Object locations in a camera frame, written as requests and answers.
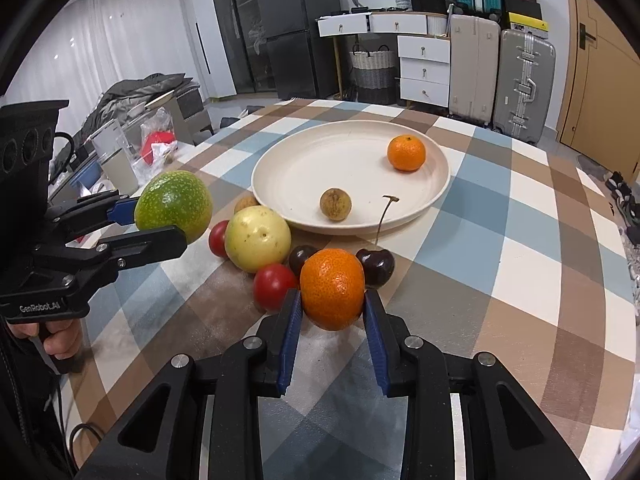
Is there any white curtain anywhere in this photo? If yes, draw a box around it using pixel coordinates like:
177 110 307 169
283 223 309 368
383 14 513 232
10 0 201 126

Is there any cream round plate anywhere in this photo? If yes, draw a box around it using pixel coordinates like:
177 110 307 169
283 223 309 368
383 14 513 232
251 120 451 235

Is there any green speckled passion fruit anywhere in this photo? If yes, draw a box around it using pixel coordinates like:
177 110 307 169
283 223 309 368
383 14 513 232
134 170 213 243

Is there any red cherry tomato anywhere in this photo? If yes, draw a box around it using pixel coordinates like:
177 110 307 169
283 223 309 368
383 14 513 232
208 220 232 259
252 263 301 312

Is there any wooden door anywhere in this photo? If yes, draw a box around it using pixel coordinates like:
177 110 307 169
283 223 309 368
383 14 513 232
555 0 640 171

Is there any clear plastic container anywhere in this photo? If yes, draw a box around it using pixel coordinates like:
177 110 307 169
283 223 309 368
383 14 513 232
91 120 138 196

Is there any person's left hand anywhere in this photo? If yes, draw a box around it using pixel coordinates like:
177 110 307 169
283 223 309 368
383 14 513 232
7 317 86 360

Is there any white dresser with drawers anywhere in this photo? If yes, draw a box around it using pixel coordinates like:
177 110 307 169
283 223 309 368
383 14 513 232
316 10 452 108

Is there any dark grey jacket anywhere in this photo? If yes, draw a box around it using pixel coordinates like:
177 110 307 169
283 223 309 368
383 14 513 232
80 74 193 133

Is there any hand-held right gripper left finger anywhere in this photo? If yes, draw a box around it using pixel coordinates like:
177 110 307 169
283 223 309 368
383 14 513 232
75 290 303 480

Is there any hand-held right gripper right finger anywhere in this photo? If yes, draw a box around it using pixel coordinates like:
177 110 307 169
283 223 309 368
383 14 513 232
362 290 591 480

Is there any silver suitcase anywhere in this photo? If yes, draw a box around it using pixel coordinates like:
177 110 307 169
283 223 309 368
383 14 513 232
492 28 557 143

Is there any woven laundry basket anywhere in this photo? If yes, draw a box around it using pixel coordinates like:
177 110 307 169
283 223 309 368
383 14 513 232
349 45 399 106

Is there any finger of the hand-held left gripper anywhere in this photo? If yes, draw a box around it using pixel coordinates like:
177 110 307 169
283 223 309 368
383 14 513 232
47 193 138 246
33 225 189 287

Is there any dark cherry with stem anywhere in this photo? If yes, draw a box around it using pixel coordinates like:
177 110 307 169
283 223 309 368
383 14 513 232
355 195 401 290

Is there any checkered tablecloth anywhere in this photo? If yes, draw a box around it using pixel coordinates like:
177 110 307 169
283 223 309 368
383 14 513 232
65 97 636 480

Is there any person's left forearm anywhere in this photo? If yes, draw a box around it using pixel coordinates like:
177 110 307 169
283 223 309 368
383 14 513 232
0 327 76 480

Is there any white wardrobe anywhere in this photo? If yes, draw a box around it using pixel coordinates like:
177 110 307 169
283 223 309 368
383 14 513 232
187 0 238 101

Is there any dark grey refrigerator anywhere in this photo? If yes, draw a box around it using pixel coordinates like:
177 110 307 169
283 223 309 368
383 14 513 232
251 0 346 101

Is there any beige suitcase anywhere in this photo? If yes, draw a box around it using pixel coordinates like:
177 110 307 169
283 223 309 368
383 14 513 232
446 12 502 128

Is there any black and yellow shoe box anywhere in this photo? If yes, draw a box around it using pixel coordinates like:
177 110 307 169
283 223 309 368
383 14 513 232
505 20 549 36

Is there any black cable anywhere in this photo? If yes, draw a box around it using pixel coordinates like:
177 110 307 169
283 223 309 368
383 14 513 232
67 422 105 461
51 131 77 173

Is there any yellow green passion fruit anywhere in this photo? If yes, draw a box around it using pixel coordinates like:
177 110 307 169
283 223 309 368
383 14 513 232
224 205 292 274

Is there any orange mandarin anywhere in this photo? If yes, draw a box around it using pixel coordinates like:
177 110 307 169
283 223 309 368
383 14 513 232
387 134 426 173
299 248 366 331

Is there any plain black shoe box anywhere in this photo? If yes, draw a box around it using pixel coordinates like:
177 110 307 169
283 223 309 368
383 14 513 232
501 0 543 23

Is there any dark glass cabinet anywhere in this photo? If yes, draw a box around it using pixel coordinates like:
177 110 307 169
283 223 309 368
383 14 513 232
206 0 278 96

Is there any clear bag with red item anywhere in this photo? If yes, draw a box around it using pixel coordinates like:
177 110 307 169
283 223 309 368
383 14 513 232
139 107 178 166

